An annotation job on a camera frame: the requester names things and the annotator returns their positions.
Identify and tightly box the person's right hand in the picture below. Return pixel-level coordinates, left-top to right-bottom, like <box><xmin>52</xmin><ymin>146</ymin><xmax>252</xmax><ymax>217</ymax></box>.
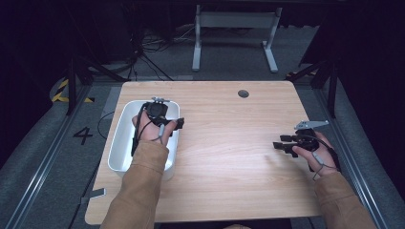
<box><xmin>291</xmin><ymin>131</ymin><xmax>340</xmax><ymax>177</ymax></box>

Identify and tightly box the grey metal desk frame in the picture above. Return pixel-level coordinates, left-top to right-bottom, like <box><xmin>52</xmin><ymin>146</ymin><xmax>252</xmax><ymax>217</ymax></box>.
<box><xmin>191</xmin><ymin>4</ymin><xmax>284</xmax><ymax>73</ymax></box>

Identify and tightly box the black metal stand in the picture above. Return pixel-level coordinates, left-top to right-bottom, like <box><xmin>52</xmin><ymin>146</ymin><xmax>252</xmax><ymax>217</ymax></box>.
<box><xmin>286</xmin><ymin>56</ymin><xmax>339</xmax><ymax>119</ymax></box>
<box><xmin>64</xmin><ymin>52</ymin><xmax>129</xmax><ymax>116</ymax></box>

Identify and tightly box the person's left hand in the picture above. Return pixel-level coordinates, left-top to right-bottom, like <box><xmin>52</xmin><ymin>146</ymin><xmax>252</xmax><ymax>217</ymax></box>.
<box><xmin>132</xmin><ymin>109</ymin><xmax>178</xmax><ymax>146</ymax></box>

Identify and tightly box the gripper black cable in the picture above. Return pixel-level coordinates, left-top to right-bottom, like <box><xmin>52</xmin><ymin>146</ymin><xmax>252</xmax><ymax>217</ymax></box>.
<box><xmin>300</xmin><ymin>133</ymin><xmax>342</xmax><ymax>181</ymax></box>
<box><xmin>130</xmin><ymin>102</ymin><xmax>164</xmax><ymax>157</ymax></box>

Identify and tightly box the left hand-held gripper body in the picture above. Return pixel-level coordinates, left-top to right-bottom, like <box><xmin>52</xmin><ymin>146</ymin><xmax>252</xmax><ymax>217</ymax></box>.
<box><xmin>142</xmin><ymin>96</ymin><xmax>171</xmax><ymax>126</ymax></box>

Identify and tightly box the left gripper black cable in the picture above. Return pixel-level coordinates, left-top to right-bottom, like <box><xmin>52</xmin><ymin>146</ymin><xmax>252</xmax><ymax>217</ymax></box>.
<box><xmin>130</xmin><ymin>102</ymin><xmax>164</xmax><ymax>157</ymax></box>

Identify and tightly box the white plastic bin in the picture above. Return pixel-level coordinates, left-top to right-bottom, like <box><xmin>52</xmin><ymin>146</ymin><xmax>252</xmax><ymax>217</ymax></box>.
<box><xmin>107</xmin><ymin>99</ymin><xmax>181</xmax><ymax>181</ymax></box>

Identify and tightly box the tangle of black floor cables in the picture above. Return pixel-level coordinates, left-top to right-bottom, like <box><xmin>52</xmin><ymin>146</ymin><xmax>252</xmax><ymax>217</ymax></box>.
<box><xmin>127</xmin><ymin>24</ymin><xmax>199</xmax><ymax>82</ymax></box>

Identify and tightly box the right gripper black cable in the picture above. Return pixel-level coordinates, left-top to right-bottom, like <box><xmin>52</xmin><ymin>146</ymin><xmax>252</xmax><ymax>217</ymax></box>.
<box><xmin>300</xmin><ymin>133</ymin><xmax>342</xmax><ymax>181</ymax></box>

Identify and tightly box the thin black floor cable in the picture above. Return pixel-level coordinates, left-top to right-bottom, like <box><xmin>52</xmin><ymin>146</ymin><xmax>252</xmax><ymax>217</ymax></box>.
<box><xmin>96</xmin><ymin>111</ymin><xmax>116</xmax><ymax>141</ymax></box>

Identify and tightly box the grey metal floor rail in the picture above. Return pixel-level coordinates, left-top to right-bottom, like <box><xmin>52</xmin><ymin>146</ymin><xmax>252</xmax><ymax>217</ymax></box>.
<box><xmin>5</xmin><ymin>85</ymin><xmax>94</xmax><ymax>229</ymax></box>
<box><xmin>313</xmin><ymin>88</ymin><xmax>391</xmax><ymax>229</ymax></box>

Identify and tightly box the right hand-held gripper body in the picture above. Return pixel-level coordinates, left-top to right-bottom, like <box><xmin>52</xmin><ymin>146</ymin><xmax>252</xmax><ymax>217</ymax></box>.
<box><xmin>293</xmin><ymin>119</ymin><xmax>330</xmax><ymax>153</ymax></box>

